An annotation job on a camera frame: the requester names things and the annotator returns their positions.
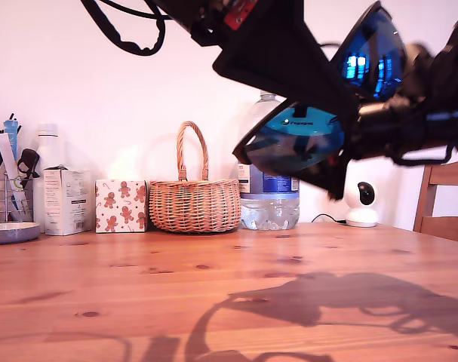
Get black sunglasses with blue lenses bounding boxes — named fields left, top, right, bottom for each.
left=232, top=1, right=407, bottom=184

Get large clear water bottle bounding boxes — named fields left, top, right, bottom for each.
left=237, top=89, right=301, bottom=232

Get wooden chair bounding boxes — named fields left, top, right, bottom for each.
left=412, top=160, right=458, bottom=244

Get white tissue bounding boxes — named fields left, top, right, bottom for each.
left=107, top=149, right=139, bottom=181

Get gingerbread print tissue box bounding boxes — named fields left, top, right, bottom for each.
left=95, top=179, right=149, bottom=234

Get white insulated bottle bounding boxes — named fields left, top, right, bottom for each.
left=32, top=122, right=66, bottom=234

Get white printed carton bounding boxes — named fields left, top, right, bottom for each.
left=42, top=167, right=94, bottom=237

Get black clip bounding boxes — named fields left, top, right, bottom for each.
left=16, top=148, right=41, bottom=189

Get blue white paper packet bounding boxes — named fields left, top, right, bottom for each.
left=2, top=118, right=22, bottom=159

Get grey round plate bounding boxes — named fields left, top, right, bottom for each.
left=0, top=221, right=41, bottom=245

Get black camera power cable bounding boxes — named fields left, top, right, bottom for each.
left=311, top=213, right=349, bottom=225

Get small white round camera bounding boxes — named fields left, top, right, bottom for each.
left=343, top=176, right=379, bottom=229

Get arm's black looped cable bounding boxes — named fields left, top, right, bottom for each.
left=80, top=0, right=168, bottom=57
left=386, top=143, right=458, bottom=167

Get wicker basket with handle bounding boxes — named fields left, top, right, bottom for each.
left=148, top=121, right=242, bottom=234

